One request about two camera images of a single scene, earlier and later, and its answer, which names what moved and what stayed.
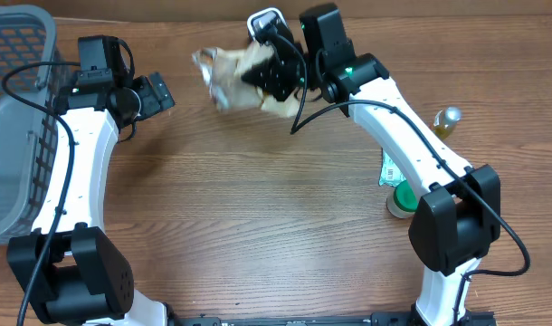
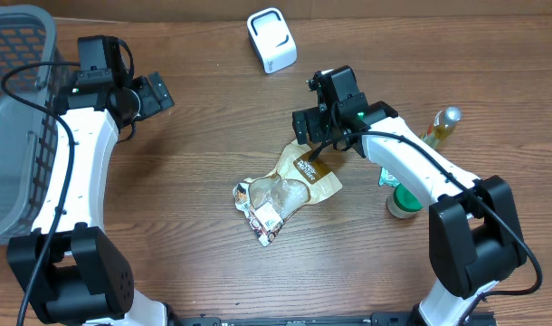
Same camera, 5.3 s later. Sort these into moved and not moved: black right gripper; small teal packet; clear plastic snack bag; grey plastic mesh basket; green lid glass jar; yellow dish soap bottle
Moved: black right gripper; clear plastic snack bag
Not moved: yellow dish soap bottle; small teal packet; green lid glass jar; grey plastic mesh basket
